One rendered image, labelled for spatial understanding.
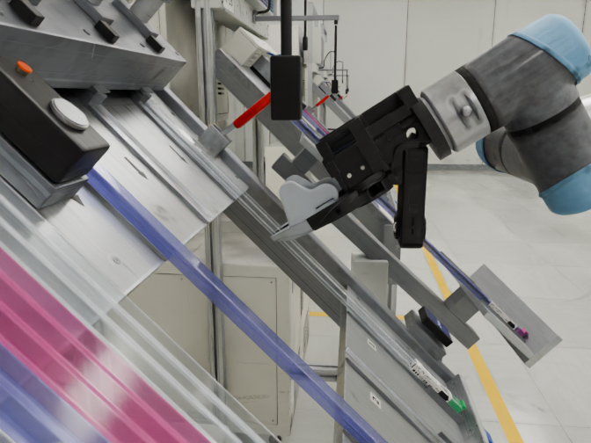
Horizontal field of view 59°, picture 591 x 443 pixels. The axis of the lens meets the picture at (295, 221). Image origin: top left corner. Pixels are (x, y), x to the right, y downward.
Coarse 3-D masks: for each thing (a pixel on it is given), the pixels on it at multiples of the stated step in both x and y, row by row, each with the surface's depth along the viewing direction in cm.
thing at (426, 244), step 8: (296, 120) 76; (304, 128) 76; (312, 136) 76; (376, 200) 78; (384, 200) 78; (384, 208) 79; (392, 208) 79; (392, 216) 79; (424, 240) 80; (432, 248) 80; (440, 256) 80; (448, 264) 80; (456, 272) 81; (464, 280) 81; (472, 288) 81; (480, 296) 81; (488, 304) 82; (520, 328) 83
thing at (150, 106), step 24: (168, 120) 57; (192, 144) 58; (216, 168) 58; (240, 192) 58; (264, 216) 59; (312, 264) 59; (336, 288) 60; (360, 312) 60; (384, 336) 60; (408, 360) 61; (456, 408) 62
